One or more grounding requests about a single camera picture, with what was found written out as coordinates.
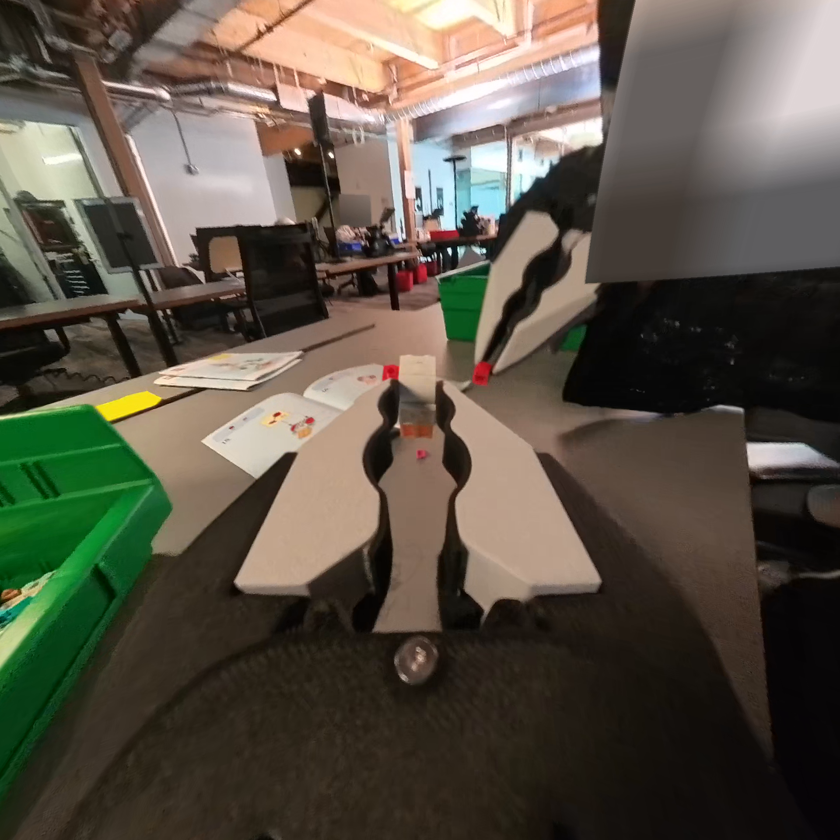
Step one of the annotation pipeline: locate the pile of loose lego pieces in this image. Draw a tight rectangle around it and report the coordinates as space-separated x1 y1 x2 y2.
0 571 57 632

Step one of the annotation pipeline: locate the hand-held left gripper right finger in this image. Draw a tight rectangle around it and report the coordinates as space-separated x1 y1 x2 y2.
433 379 603 623

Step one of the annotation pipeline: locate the yellow sticky note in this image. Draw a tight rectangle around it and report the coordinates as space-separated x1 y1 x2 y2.
95 390 164 423

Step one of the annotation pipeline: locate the dark board on stand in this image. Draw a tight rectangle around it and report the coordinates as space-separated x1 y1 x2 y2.
73 196 179 368

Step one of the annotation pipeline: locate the open lego instruction booklet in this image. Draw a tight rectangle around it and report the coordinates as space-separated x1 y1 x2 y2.
201 363 401 479

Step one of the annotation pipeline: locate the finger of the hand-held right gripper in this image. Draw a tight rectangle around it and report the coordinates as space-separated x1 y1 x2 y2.
474 210 563 368
491 231 602 376

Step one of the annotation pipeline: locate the green plastic bin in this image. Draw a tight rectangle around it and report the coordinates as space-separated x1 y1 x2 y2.
0 403 173 796
436 261 588 353

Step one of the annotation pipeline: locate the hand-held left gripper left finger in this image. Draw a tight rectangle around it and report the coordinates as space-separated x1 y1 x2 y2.
233 379 401 598

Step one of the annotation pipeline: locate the multicoloured lego assembly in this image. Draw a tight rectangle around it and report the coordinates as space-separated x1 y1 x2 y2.
382 354 439 439

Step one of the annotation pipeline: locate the long brown table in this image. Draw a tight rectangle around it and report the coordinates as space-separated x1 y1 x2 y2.
315 251 421 311
0 293 144 382
130 279 249 345

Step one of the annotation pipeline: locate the black equipment cart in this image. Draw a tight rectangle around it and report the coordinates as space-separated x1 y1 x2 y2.
196 223 330 343

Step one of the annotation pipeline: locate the closed instruction booklet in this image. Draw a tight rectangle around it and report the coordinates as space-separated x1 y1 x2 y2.
154 351 304 392

